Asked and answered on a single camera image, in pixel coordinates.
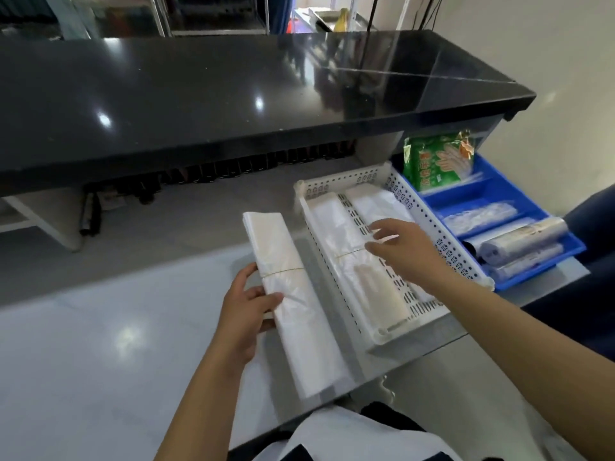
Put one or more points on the person's left hand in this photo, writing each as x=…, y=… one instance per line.
x=238, y=321

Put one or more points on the person's right hand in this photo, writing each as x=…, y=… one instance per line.
x=413, y=254

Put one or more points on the person's left thumb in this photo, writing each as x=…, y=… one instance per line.
x=268, y=303

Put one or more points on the person's right thumb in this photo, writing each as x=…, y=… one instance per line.
x=379, y=249

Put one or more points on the long white plastic bag bundle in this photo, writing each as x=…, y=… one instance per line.
x=307, y=331

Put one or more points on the person's right forearm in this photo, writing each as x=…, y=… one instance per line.
x=528, y=360

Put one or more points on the person's left forearm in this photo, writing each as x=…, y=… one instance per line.
x=206, y=408

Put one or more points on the yellow rubber band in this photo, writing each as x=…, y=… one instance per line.
x=348, y=253
x=288, y=270

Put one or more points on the white perforated plastic basket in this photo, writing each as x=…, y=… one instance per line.
x=447, y=249

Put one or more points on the green glove packet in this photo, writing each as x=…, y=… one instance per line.
x=432, y=163

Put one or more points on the small clear bag roll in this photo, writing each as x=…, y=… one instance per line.
x=480, y=218

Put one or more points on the blue plastic bin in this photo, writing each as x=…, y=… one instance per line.
x=495, y=191

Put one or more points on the large printed plastic bag roll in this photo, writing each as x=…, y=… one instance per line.
x=523, y=240

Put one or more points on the thin printed plastic bag roll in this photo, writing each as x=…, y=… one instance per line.
x=528, y=264

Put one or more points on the person's white shirt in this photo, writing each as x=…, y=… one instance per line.
x=365, y=439

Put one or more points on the black handheld device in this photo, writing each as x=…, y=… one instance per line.
x=90, y=213

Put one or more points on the dark blue chair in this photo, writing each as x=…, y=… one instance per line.
x=586, y=283

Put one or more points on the black glossy counter shelf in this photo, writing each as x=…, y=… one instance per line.
x=192, y=100

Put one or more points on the yellow bottle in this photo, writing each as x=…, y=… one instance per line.
x=343, y=20

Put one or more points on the stainless steel table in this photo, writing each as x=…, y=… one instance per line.
x=322, y=19

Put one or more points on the white shelf bracket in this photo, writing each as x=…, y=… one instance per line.
x=43, y=220

